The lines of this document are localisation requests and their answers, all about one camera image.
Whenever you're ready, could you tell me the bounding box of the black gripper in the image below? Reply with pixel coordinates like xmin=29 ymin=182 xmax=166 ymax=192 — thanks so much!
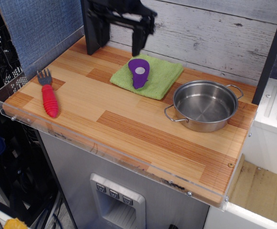
xmin=88 ymin=0 xmax=157 ymax=57

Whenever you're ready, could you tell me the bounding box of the purple toy eggplant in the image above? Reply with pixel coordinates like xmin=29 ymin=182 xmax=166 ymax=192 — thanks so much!
xmin=128 ymin=59 xmax=150 ymax=89

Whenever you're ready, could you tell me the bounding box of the stainless steel pan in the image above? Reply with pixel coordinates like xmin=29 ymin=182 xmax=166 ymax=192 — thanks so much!
xmin=164 ymin=80 xmax=244 ymax=133

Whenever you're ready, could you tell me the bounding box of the green folded cloth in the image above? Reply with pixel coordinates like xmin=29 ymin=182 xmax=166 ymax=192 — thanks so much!
xmin=110 ymin=54 xmax=184 ymax=100

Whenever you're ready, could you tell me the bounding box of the blue fabric panel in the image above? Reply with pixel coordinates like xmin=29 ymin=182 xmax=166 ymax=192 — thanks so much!
xmin=0 ymin=0 xmax=84 ymax=78

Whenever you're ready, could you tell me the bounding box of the black plastic crate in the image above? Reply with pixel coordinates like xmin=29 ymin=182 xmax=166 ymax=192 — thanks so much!
xmin=0 ymin=25 xmax=22 ymax=85

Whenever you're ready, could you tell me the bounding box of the clear acrylic table guard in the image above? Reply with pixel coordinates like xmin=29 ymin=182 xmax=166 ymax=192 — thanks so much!
xmin=0 ymin=29 xmax=257 ymax=208

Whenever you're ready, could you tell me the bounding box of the silver toy fridge cabinet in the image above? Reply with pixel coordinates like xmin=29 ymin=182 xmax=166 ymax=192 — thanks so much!
xmin=41 ymin=133 xmax=209 ymax=229

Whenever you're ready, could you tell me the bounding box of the grey water dispenser panel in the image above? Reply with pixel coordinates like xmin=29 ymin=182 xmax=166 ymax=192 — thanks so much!
xmin=90 ymin=173 xmax=146 ymax=229

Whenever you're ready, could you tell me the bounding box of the dark grey left post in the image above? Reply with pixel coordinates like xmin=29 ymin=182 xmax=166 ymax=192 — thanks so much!
xmin=81 ymin=0 xmax=101 ymax=55

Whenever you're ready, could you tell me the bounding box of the dark grey post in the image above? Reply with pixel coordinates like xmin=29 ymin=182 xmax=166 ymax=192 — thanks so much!
xmin=81 ymin=0 xmax=101 ymax=55
xmin=251 ymin=29 xmax=277 ymax=105

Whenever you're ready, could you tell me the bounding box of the fork with red handle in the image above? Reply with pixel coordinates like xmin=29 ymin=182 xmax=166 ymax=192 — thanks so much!
xmin=37 ymin=69 xmax=59 ymax=118

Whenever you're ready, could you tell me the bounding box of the dark grey right post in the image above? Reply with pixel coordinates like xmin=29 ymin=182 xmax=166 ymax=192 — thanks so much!
xmin=251 ymin=29 xmax=277 ymax=105

